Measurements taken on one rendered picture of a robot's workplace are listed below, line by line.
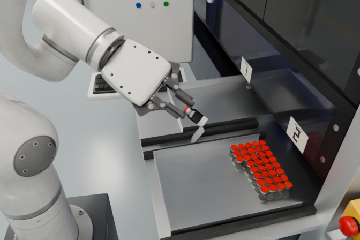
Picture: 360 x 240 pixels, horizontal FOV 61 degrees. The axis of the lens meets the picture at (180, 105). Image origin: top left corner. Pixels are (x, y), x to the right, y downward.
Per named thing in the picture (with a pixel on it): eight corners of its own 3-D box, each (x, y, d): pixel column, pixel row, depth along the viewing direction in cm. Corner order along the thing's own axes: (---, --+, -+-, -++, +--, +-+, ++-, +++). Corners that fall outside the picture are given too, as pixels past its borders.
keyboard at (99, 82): (180, 72, 147) (180, 67, 146) (184, 88, 136) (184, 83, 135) (96, 77, 143) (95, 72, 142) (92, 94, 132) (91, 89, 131)
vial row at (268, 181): (248, 152, 95) (250, 141, 92) (275, 200, 81) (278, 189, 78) (241, 153, 95) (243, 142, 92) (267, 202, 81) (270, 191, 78)
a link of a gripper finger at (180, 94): (172, 75, 59) (200, 95, 59) (163, 88, 59) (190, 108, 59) (173, 70, 56) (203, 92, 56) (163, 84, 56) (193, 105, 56)
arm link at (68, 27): (76, 65, 54) (107, 22, 53) (17, 21, 54) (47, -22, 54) (92, 70, 62) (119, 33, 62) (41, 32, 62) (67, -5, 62)
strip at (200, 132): (201, 138, 100) (202, 124, 97) (203, 144, 98) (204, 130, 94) (158, 144, 98) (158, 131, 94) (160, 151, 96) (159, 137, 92)
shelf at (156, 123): (241, 78, 132) (242, 74, 131) (347, 222, 79) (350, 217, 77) (130, 93, 124) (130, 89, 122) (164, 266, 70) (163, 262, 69)
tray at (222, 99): (247, 80, 127) (248, 73, 125) (276, 120, 107) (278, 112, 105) (167, 91, 121) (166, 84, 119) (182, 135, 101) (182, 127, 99)
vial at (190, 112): (207, 119, 58) (189, 106, 58) (209, 118, 56) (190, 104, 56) (201, 128, 58) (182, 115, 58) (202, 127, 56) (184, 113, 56)
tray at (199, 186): (257, 141, 99) (259, 133, 97) (299, 210, 79) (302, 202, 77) (154, 158, 93) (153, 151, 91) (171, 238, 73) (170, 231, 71)
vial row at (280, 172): (261, 150, 96) (264, 139, 93) (290, 197, 82) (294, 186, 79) (255, 151, 95) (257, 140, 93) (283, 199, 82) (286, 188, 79)
